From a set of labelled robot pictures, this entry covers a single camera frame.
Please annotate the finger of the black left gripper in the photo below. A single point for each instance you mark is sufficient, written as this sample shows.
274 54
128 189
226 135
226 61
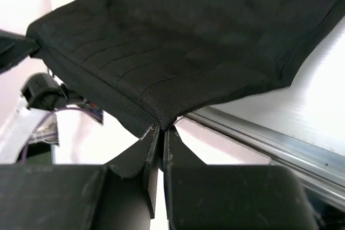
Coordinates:
14 49

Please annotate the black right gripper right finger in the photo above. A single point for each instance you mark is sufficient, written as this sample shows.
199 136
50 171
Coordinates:
201 196

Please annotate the black pleated skirt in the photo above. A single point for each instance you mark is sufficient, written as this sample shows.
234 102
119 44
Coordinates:
151 61

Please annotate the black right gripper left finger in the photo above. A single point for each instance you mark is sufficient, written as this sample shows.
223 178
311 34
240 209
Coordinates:
120 194

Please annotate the aluminium table rail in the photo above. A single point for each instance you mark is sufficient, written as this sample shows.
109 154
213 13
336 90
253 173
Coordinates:
319 163

